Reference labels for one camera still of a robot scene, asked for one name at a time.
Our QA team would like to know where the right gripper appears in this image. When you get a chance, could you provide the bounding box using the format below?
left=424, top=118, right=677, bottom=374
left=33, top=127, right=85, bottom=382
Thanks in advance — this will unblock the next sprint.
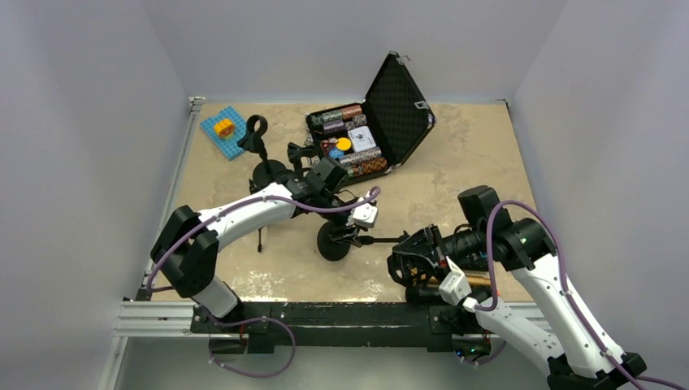
left=392, top=222, right=486, bottom=280

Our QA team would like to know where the gold microphone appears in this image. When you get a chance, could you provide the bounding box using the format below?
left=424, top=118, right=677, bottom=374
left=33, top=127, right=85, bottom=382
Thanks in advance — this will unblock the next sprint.
left=411, top=274, right=492, bottom=288

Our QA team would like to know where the black tripod mic stand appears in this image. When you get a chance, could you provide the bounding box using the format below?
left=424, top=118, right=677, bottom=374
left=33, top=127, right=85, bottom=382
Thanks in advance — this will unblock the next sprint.
left=247, top=169, right=301, bottom=251

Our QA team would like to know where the shock-mount round-base stand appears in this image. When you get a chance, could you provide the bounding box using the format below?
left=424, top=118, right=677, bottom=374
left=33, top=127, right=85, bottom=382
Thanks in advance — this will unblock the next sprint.
left=316, top=222, right=448, bottom=288

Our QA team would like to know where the black microphone orange end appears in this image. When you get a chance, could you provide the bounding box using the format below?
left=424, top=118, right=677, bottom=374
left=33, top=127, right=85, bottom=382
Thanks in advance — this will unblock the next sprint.
left=405, top=285, right=493, bottom=305

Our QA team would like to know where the black round-base mic stand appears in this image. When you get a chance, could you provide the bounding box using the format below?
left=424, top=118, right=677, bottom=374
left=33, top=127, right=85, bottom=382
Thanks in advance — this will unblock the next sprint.
left=237, top=115, right=286, bottom=189

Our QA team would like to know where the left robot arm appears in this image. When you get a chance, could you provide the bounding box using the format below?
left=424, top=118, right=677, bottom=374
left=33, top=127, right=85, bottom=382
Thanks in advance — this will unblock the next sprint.
left=150, top=158, right=381, bottom=332

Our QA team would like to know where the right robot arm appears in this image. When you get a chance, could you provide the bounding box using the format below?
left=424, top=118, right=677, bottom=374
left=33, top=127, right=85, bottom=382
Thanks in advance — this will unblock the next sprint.
left=439, top=185, right=647, bottom=389

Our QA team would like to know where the red triangular token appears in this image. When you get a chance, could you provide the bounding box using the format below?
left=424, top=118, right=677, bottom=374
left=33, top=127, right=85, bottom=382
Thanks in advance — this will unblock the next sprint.
left=320, top=138, right=337, bottom=156

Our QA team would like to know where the yellow dealer chip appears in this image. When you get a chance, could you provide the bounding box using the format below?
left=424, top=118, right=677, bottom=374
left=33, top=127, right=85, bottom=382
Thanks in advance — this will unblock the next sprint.
left=336, top=137, right=352, bottom=152

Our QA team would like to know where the black poker chip case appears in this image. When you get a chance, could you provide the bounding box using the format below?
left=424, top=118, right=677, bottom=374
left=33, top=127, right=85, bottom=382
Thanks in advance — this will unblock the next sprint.
left=305, top=51, right=436, bottom=187

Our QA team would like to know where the white playing card deck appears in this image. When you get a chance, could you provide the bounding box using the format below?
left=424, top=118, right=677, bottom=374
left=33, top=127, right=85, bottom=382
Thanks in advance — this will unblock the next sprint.
left=348, top=126, right=376, bottom=152

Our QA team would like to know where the blue building baseplate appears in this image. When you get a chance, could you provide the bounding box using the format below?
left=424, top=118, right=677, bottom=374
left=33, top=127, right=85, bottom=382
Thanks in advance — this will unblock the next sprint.
left=200, top=106, right=247, bottom=161

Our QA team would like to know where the yellow orange toy brick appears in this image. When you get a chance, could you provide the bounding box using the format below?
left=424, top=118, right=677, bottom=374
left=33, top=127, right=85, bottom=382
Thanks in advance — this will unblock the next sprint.
left=213, top=118, right=236, bottom=140

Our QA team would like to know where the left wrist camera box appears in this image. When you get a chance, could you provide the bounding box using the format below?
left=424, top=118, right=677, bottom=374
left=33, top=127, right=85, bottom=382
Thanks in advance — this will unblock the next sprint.
left=347, top=202, right=379, bottom=229

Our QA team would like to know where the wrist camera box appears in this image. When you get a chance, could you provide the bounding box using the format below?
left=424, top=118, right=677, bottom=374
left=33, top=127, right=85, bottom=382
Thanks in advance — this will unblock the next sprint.
left=438, top=257, right=471, bottom=306
left=347, top=202, right=379, bottom=229

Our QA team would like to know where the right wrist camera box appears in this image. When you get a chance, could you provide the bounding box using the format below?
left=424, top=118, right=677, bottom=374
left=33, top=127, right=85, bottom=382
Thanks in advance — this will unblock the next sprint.
left=438, top=257, right=471, bottom=306

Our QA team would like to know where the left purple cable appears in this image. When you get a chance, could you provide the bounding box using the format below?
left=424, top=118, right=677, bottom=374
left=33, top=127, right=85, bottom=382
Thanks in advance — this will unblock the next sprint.
left=145, top=185, right=382, bottom=294

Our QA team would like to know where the black front mounting rail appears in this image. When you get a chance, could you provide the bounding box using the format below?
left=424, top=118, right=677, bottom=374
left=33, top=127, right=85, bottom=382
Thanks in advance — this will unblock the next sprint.
left=190, top=302, right=481, bottom=353

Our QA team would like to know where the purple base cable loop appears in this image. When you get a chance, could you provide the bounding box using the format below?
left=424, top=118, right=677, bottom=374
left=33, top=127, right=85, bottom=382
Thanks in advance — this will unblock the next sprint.
left=193, top=312, right=297, bottom=379

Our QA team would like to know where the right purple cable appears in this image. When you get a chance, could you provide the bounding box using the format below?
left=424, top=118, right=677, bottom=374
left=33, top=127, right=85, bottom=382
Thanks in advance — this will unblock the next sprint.
left=473, top=200, right=689, bottom=390

